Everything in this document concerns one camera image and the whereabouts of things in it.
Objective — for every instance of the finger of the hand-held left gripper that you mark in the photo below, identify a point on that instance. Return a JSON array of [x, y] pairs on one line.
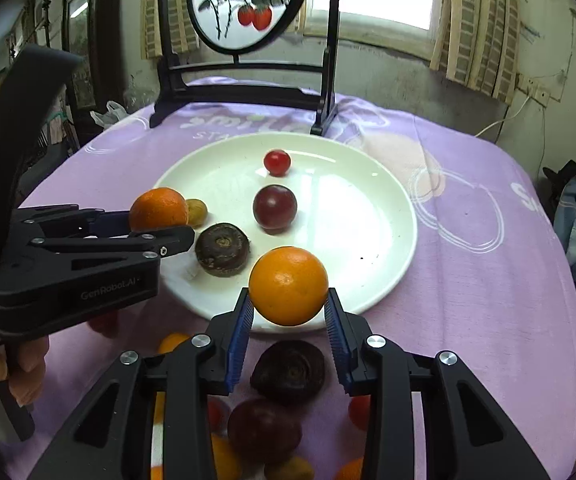
[[168, 242], [115, 224]]

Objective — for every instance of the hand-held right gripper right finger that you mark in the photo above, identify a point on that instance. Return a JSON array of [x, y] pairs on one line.
[[337, 345]]

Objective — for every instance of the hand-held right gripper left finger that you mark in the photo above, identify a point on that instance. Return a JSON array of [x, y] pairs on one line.
[[238, 345]]

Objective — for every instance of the small orange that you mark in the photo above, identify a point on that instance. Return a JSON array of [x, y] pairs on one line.
[[224, 457], [352, 471], [172, 344]]

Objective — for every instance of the large orange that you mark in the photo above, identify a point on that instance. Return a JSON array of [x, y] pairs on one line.
[[288, 285]]

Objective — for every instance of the dark red plum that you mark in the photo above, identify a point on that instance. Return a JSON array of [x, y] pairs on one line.
[[263, 430], [274, 207]]

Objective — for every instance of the white oval plate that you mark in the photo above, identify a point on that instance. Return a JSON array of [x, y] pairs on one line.
[[348, 220]]

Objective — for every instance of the small yellow fruit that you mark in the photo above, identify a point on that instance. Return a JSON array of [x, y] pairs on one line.
[[288, 470], [196, 212]]

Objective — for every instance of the person's left hand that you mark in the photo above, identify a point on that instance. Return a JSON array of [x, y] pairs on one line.
[[28, 365]]

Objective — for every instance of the red cherry tomato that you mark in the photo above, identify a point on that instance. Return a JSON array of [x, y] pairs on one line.
[[277, 162], [216, 414], [103, 322]]

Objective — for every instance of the white plastic bag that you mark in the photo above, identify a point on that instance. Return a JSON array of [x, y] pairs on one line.
[[108, 115]]

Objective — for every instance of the purple printed blanket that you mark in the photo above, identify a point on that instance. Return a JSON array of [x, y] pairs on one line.
[[468, 285]]

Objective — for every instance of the dark wooden cabinet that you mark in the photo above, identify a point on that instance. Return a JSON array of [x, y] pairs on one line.
[[98, 35]]

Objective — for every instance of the checked beige curtain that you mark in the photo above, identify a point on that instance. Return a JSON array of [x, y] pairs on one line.
[[153, 10], [483, 25]]

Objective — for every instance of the white power strip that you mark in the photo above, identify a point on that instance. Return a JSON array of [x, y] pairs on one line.
[[535, 91]]

